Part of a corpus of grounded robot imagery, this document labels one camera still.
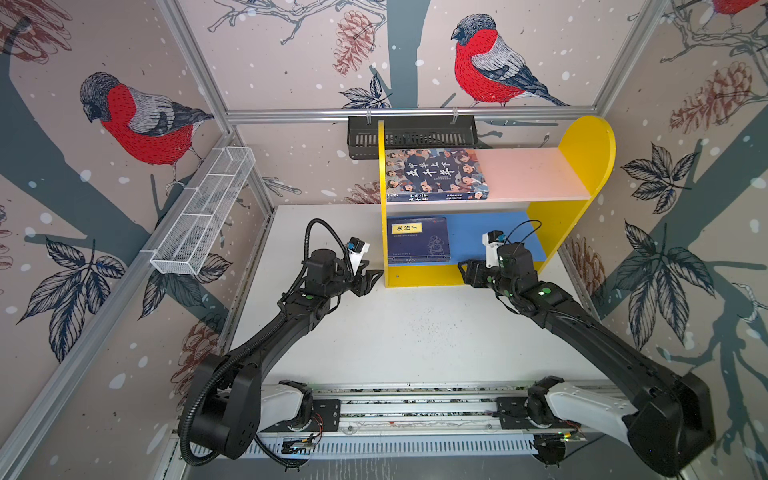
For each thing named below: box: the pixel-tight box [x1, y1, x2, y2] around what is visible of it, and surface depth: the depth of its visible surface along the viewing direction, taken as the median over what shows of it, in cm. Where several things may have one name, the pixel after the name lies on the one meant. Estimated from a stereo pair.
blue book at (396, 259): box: [388, 255, 452, 264], surface depth 87 cm
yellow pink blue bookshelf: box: [378, 116, 617, 288], surface depth 74 cm
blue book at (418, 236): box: [388, 216, 450, 256], surface depth 90 cm
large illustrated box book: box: [386, 148, 489, 202], surface depth 70 cm
